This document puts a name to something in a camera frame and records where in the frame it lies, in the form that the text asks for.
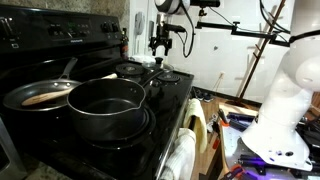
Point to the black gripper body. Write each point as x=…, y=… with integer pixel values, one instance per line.
x=160, y=38

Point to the small silver pot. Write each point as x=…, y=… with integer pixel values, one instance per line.
x=159, y=64

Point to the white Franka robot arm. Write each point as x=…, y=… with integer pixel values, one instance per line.
x=286, y=100

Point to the black saucepan pot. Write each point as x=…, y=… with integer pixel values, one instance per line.
x=106, y=110

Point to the white plastic bag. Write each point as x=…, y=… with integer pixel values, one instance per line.
x=141, y=58

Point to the dark glass bottle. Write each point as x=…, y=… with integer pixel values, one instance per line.
x=124, y=45

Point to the pair of dark shoes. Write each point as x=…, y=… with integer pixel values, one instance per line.
x=204, y=96

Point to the black electric stove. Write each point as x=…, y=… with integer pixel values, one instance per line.
x=160, y=110

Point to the pale yellow hanging towel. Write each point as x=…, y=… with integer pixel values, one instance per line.
x=199, y=123

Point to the white hanging towel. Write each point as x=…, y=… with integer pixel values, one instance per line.
x=181, y=153

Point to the wooden spatula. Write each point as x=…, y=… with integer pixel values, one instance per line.
x=43, y=97

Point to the black frying pan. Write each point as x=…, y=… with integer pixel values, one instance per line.
x=36, y=91

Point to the black red clamp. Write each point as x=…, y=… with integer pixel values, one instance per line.
x=235, y=171

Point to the wrist mounted camera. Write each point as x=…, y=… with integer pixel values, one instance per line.
x=176, y=28

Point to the wall mounted phone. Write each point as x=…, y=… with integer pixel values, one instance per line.
x=139, y=23

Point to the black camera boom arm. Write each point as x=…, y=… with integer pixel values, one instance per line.
x=246, y=32

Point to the wooden ladder frame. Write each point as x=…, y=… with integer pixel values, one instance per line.
x=258, y=56

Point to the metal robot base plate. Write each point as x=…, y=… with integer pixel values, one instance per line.
x=233, y=146

